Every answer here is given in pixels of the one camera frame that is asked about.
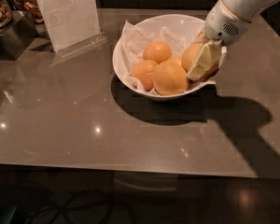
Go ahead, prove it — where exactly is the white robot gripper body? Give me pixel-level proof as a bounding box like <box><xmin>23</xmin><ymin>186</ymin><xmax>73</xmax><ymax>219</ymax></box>
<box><xmin>204</xmin><ymin>0</ymin><xmax>251</xmax><ymax>46</ymax></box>

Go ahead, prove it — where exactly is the dark metal cube stand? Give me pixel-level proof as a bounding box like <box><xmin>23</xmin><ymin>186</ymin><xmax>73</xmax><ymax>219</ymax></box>
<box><xmin>0</xmin><ymin>11</ymin><xmax>38</xmax><ymax>61</ymax></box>

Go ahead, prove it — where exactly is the front centre orange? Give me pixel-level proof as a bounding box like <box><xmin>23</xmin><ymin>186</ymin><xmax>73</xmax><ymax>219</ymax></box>
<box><xmin>152</xmin><ymin>61</ymin><xmax>189</xmax><ymax>95</ymax></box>

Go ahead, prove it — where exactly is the back left orange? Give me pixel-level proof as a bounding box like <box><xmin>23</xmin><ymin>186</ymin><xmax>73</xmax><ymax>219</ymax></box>
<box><xmin>143</xmin><ymin>40</ymin><xmax>172</xmax><ymax>63</ymax></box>

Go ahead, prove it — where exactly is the large orange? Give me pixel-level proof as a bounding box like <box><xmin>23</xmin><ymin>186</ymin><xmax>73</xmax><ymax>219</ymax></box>
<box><xmin>181</xmin><ymin>44</ymin><xmax>219</xmax><ymax>82</ymax></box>

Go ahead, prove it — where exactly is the hidden middle orange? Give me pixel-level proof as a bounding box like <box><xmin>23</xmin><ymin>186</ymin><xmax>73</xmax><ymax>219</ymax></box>
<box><xmin>168</xmin><ymin>56</ymin><xmax>182</xmax><ymax>65</ymax></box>

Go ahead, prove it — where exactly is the white ceramic bowl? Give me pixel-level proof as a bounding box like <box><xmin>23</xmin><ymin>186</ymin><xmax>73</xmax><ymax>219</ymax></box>
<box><xmin>113</xmin><ymin>14</ymin><xmax>226</xmax><ymax>101</ymax></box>

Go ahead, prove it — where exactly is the acrylic sign holder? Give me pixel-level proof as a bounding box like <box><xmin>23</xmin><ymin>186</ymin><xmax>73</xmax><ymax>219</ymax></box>
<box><xmin>36</xmin><ymin>0</ymin><xmax>106</xmax><ymax>57</ymax></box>

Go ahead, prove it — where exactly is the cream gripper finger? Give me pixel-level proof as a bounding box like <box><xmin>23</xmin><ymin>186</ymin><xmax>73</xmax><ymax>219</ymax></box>
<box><xmin>193</xmin><ymin>30</ymin><xmax>209</xmax><ymax>44</ymax></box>
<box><xmin>187</xmin><ymin>41</ymin><xmax>222</xmax><ymax>81</ymax></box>

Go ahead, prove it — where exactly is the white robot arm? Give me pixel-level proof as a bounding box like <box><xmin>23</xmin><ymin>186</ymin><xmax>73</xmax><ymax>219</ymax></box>
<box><xmin>187</xmin><ymin>0</ymin><xmax>280</xmax><ymax>81</ymax></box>

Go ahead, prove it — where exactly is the front left orange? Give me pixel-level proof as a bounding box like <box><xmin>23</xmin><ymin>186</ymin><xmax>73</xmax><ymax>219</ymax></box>
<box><xmin>131</xmin><ymin>60</ymin><xmax>158</xmax><ymax>91</ymax></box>

